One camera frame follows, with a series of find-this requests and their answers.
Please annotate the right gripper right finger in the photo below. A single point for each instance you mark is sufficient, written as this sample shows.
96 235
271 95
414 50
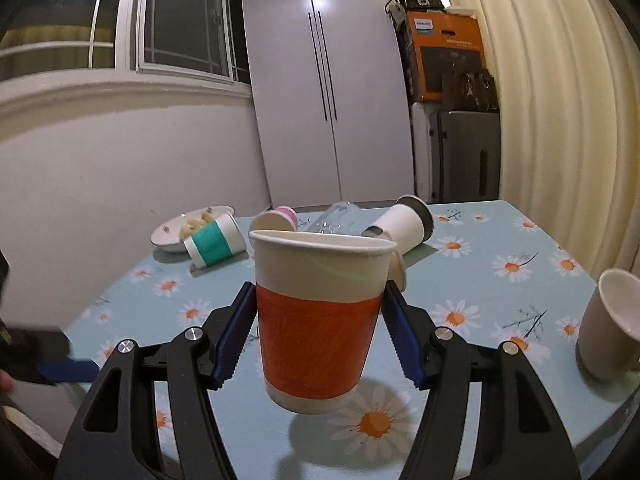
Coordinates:
519 434

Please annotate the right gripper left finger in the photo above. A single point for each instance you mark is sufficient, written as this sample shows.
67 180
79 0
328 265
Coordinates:
148 414

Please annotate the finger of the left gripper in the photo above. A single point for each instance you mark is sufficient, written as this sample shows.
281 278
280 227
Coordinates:
69 371

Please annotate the orange white paper cup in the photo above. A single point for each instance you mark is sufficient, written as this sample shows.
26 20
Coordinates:
318 298

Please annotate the brown kraft paper cup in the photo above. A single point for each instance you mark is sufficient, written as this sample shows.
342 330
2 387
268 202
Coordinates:
397 271

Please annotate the teal white paper cup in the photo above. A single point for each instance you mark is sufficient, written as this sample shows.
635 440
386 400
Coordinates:
219 240

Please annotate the white cup black lid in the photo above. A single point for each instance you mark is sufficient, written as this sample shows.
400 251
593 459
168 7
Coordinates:
408 223

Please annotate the pink white paper cup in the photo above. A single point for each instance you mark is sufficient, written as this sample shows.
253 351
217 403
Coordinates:
282 218

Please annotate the person left hand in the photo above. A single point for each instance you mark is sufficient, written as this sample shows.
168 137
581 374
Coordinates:
6 382

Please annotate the beige ceramic mug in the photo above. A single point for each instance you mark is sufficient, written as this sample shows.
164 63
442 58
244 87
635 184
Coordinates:
608 339

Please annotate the blue daisy tablecloth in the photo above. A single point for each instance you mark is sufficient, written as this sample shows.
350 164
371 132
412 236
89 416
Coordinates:
488 273

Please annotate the white plate with snacks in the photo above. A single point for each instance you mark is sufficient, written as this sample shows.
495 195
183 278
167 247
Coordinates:
170 236

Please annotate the clear glass tumbler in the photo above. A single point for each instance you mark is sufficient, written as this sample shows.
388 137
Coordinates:
340 218

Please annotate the grey suitcase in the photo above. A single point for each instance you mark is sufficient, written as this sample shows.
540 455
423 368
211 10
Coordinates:
456 154

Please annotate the brown handbag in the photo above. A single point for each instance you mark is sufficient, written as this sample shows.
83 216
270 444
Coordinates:
469 91

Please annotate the cream curtain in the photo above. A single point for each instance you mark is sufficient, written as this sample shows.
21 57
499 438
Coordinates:
567 73

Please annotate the orange cardboard box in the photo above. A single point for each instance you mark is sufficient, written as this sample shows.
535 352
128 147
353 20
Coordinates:
434 43

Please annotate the white double-door cabinet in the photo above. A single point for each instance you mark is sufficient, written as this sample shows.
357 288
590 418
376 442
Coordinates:
330 101

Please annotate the window with white frame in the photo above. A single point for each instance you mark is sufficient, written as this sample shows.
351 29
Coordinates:
202 39

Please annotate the black camera bag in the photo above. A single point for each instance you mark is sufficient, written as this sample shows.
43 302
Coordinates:
397 10

